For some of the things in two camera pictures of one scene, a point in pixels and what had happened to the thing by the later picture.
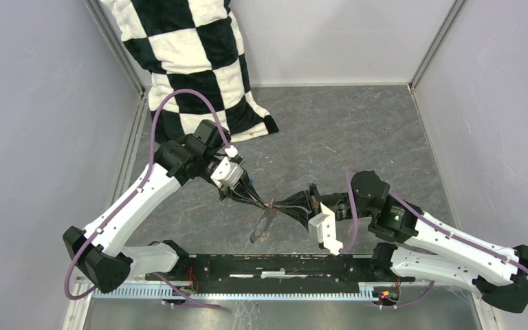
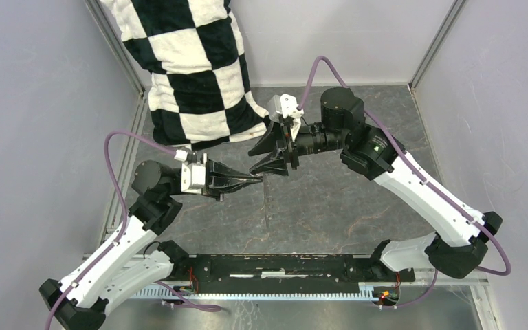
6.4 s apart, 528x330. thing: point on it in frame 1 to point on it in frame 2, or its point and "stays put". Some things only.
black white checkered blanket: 192,53 stays put
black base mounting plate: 331,268 stays put
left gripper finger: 254,193 to 216,169
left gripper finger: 243,200 to 221,185
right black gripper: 311,203 to 278,135
